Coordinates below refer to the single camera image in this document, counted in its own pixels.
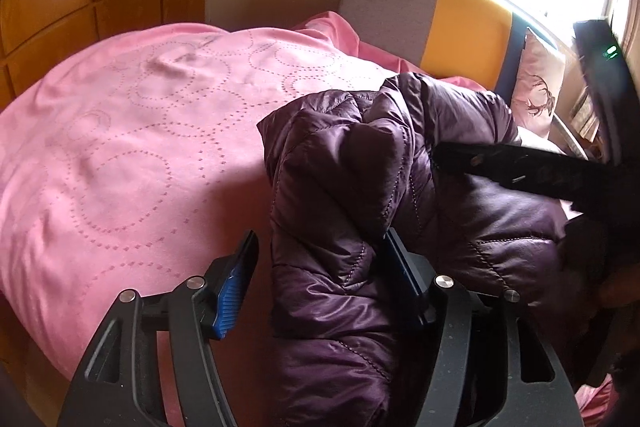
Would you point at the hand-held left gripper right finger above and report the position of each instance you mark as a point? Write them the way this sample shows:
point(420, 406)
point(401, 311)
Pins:
point(407, 282)

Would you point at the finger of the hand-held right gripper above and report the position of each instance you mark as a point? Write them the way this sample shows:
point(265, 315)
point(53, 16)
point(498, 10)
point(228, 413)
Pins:
point(525, 172)

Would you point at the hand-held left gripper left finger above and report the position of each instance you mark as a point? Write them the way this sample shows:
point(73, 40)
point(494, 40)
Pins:
point(231, 297)

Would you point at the purple puffer jacket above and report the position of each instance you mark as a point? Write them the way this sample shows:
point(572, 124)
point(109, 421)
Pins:
point(340, 207)

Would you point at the bedside clutter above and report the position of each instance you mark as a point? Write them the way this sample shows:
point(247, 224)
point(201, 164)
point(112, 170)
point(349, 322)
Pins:
point(582, 117)

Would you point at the pink deer print pillow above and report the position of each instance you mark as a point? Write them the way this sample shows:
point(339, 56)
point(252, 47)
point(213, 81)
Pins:
point(537, 87)

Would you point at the person's dark clothing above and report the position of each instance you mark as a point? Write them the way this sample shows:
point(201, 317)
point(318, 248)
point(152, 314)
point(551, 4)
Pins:
point(600, 287)

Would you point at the grey yellow blue headboard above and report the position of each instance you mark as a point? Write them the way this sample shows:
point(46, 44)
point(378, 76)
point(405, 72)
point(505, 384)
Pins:
point(465, 22)

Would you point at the pink dotted blanket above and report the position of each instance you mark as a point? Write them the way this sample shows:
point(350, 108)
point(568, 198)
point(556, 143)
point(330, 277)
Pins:
point(140, 147)

